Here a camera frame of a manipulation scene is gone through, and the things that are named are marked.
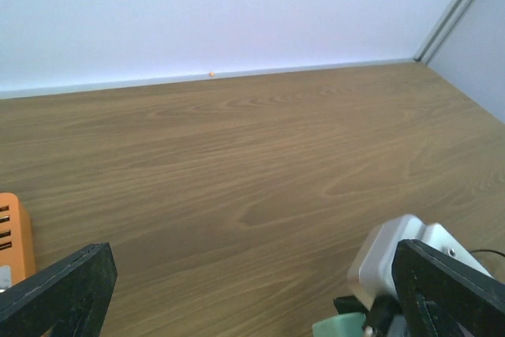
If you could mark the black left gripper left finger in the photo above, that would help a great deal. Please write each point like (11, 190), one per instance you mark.
(69, 298)

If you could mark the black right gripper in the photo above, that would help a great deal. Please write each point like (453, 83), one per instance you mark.
(384, 318)

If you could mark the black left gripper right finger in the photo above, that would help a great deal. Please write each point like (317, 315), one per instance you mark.
(441, 296)

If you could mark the green plug adapter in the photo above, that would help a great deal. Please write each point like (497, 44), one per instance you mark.
(344, 325)

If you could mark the orange power strip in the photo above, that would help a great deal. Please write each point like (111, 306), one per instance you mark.
(17, 257)

